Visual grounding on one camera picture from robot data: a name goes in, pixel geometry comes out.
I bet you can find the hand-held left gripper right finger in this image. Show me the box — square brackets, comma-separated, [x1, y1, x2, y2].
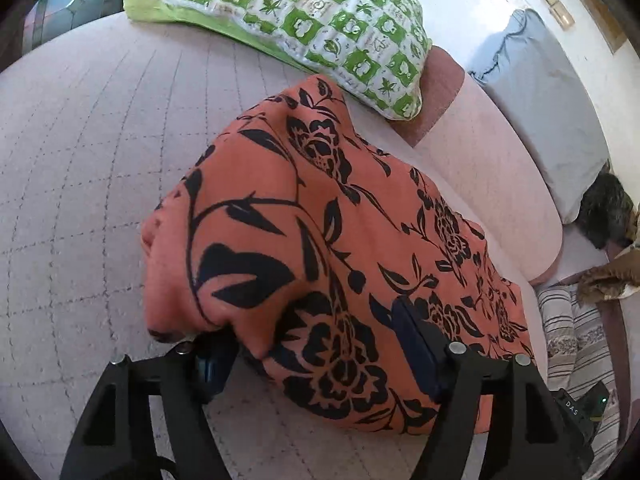
[391, 296, 596, 480]

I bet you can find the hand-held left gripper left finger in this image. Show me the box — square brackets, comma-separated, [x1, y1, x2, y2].
[59, 332, 238, 480]

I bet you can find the orange floral blouse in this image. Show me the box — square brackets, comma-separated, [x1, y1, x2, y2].
[140, 74, 537, 435]

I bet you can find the large striped floral pillow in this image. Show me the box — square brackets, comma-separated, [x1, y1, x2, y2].
[547, 305, 625, 480]

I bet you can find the small striped floral pillow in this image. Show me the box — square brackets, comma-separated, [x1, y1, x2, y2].
[536, 284, 578, 358]

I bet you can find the brown patterned scarf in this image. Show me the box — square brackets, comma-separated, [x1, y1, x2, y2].
[575, 205, 640, 303]

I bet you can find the pink bolster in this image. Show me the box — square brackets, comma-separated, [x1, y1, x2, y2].
[395, 45, 565, 286]

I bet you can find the dark furry cushion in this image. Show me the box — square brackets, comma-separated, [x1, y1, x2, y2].
[577, 172, 636, 251]

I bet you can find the bed with pink quilted sheet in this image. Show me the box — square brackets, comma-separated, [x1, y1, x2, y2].
[0, 10, 601, 480]

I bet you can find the grey-blue pillow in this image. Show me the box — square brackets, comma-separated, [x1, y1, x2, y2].
[467, 8, 612, 225]

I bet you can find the green checked pillow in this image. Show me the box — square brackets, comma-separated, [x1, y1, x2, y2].
[122, 0, 433, 122]

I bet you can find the wooden stained-glass door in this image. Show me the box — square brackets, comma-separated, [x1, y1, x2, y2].
[20, 0, 138, 56]

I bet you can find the beige light switch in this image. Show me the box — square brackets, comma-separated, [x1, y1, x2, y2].
[532, 0, 577, 28]

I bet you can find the small framed wall panel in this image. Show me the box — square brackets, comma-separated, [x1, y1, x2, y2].
[564, 0, 626, 53]

